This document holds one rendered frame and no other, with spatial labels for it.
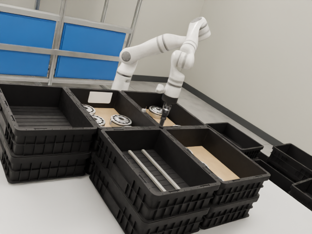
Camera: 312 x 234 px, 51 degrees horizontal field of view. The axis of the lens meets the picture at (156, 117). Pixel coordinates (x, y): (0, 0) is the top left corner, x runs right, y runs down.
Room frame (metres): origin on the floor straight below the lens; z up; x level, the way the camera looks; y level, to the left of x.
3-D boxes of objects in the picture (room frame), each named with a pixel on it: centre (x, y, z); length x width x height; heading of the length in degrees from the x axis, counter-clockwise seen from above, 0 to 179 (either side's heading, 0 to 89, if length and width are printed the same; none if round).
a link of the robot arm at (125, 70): (1.81, 0.25, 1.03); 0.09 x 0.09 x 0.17; 78
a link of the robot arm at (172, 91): (1.45, -0.02, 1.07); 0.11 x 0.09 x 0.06; 89
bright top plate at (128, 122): (1.40, 0.15, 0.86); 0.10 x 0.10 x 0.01
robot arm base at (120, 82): (1.80, 0.25, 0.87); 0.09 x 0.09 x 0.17; 38
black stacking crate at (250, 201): (1.25, -0.28, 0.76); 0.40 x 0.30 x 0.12; 41
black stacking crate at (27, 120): (1.16, 0.44, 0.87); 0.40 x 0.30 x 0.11; 41
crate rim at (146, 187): (1.05, -0.05, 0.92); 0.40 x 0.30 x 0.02; 41
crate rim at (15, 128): (1.16, 0.44, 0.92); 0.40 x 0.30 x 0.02; 41
